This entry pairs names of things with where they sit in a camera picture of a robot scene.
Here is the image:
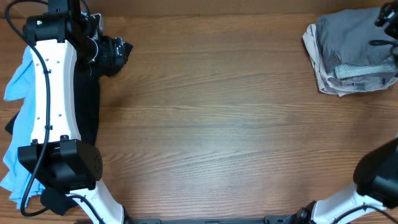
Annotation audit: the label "grey shorts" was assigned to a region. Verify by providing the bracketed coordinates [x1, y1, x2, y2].
[315, 7, 398, 88]

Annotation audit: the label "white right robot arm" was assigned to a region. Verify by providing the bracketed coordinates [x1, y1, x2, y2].
[284, 1, 397, 223]

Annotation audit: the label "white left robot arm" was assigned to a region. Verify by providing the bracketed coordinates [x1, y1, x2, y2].
[17, 1, 132, 223]

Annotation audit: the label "black t-shirt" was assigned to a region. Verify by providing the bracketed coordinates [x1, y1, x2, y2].
[4, 30, 134, 217]

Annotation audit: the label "folded beige shorts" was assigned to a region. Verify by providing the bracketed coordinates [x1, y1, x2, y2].
[302, 24, 397, 97]

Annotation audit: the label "light blue t-shirt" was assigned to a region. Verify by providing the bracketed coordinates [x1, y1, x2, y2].
[0, 11, 88, 210]

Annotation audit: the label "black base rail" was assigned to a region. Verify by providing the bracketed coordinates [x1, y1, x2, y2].
[125, 215, 294, 224]

